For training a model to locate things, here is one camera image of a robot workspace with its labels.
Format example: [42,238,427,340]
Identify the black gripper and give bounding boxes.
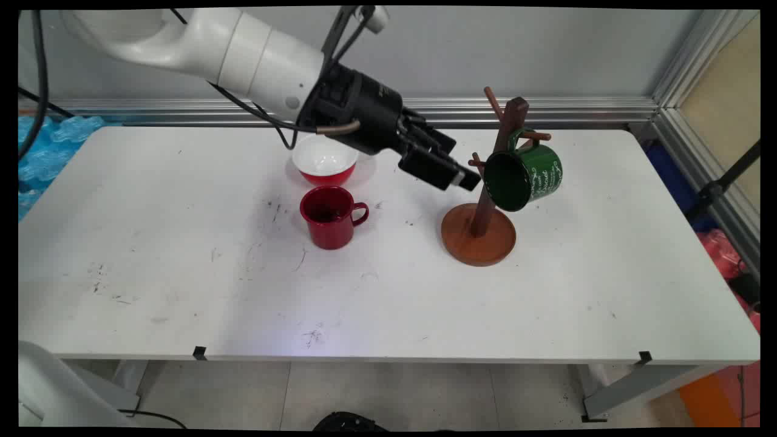
[299,63,483,192]

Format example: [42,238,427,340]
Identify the green enamel mug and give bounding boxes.
[483,127,564,212]

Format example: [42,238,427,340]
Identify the brown wooden mug tree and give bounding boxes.
[441,87,552,266]

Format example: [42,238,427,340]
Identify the red and white bowl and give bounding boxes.
[292,134,359,187]

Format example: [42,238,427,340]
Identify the red enamel mug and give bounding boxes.
[300,185,370,251]

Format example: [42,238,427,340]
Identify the blue foam floor mat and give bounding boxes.
[643,141,720,234]
[18,115,125,222]

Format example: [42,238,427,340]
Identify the black round floor object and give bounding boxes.
[313,412,389,432]

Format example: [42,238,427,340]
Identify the black tripod stand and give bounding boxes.
[686,140,761,222]

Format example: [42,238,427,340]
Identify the pink foam floor mat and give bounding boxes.
[697,228,761,333]

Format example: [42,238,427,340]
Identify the grey table leg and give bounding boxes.
[61,360,168,419]
[571,363,729,424]

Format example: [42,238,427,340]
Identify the orange foam floor mat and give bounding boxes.
[679,362,761,429]

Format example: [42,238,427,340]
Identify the aluminium frame rail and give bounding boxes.
[653,106,761,277]
[18,97,659,130]

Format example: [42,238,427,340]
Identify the black camera cable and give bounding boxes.
[331,6,374,64]

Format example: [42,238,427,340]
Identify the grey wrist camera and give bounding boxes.
[358,5,390,35]

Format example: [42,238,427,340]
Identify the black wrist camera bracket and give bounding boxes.
[321,6,365,64]

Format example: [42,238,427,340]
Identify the aluminium frame post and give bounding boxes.
[651,9,761,110]

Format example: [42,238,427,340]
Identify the black floor cable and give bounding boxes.
[118,408,189,429]

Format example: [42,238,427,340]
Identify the thin black background cable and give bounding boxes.
[18,87,76,119]

